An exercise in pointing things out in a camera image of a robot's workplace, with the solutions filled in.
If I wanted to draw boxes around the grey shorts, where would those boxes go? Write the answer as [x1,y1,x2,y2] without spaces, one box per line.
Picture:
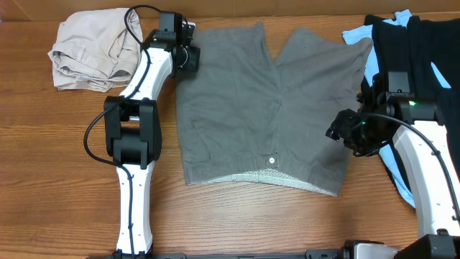
[175,24,373,196]

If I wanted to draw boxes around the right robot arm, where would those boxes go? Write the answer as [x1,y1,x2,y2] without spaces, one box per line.
[326,71,459,258]

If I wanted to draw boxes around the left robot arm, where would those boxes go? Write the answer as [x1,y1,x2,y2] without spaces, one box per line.
[104,11,201,258]

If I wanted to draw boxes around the beige folded shorts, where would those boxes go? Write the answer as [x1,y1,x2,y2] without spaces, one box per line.
[48,8,143,92]

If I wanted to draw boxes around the black and blue garment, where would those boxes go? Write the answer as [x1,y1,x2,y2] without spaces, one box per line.
[341,9,460,209]

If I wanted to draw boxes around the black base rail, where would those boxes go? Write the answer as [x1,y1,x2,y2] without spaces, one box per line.
[86,240,400,259]

